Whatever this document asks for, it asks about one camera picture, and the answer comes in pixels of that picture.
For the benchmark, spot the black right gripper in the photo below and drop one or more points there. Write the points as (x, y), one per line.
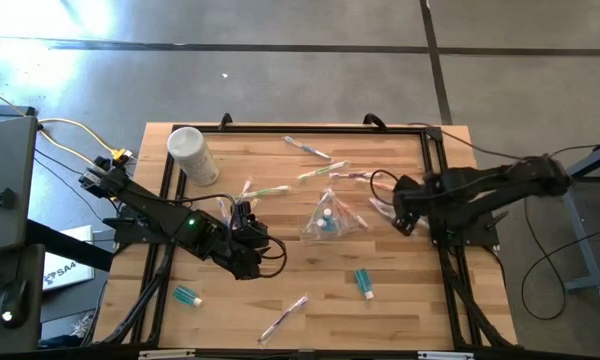
(411, 197)

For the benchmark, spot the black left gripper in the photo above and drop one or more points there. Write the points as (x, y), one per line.
(250, 232)

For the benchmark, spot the purple toothbrush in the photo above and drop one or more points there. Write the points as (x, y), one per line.
(355, 175)
(285, 317)

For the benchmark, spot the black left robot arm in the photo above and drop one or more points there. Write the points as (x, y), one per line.
(155, 210)

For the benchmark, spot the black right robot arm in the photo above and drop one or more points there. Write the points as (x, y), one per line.
(505, 180)

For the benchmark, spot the white green wipes canister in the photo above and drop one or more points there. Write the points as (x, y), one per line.
(192, 155)

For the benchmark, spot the clear acrylic organizer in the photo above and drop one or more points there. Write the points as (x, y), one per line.
(312, 232)

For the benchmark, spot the black desk beam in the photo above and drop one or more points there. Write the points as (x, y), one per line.
(70, 245)

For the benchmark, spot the white printed box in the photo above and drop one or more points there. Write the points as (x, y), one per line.
(67, 272)

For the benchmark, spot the grey desk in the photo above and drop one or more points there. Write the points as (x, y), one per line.
(5, 165)

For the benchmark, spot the black computer mouse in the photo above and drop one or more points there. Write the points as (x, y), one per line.
(12, 300)

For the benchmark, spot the white metal bracket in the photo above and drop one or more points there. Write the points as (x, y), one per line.
(167, 355)
(445, 356)

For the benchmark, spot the grey metal table frame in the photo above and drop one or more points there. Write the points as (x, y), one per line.
(582, 240)

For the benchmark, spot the black triangular bracket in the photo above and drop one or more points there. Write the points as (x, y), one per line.
(0, 198)

